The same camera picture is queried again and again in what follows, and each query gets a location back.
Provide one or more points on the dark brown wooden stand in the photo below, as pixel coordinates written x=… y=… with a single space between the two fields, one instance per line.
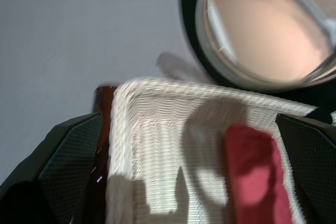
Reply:
x=103 y=98

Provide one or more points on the pale woven basket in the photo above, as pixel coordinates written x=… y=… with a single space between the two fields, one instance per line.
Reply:
x=162 y=129

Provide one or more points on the red cloth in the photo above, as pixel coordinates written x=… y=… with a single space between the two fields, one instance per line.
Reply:
x=254 y=171

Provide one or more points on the round glass washer door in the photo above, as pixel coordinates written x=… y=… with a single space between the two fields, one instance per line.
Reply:
x=262 y=24

